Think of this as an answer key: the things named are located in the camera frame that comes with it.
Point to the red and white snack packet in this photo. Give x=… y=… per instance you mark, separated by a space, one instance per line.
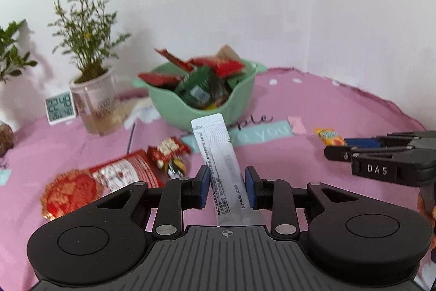
x=129 y=168

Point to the leafy plant in glass vase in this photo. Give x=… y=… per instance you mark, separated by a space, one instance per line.
x=5 y=139

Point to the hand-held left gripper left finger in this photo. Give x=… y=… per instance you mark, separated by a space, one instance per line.
x=203 y=185

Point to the bright red stick packet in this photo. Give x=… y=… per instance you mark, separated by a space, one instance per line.
x=172 y=60

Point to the dark green snack packet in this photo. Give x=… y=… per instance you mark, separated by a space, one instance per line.
x=197 y=86

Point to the person's right hand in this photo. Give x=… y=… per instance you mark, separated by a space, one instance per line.
x=427 y=211

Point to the white digital clock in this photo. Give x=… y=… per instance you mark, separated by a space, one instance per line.
x=60 y=107

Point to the white cloth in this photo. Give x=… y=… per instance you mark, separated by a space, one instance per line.
x=143 y=113

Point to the plant in clear printed cup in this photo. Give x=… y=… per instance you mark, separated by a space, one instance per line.
x=98 y=107

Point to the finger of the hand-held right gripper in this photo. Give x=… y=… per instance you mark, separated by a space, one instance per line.
x=361 y=142
x=337 y=153

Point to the black and gold wrapped candy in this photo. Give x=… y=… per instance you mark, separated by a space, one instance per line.
x=175 y=168

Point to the long red printed packet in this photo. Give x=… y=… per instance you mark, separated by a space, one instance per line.
x=231 y=67

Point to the small red flower-print packet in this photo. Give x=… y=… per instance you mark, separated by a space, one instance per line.
x=167 y=147

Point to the green plastic bowl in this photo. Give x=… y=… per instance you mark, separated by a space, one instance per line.
x=177 y=110

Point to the ornate red gold packet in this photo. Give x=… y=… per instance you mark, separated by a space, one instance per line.
x=70 y=192

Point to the pink printed tablecloth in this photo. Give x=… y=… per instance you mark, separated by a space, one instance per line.
x=340 y=100

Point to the white stick packet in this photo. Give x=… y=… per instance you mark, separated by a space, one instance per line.
x=218 y=141

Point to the orange and yellow candy packet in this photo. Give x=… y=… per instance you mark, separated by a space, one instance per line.
x=328 y=136

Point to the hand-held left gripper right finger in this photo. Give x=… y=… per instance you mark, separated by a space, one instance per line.
x=250 y=187

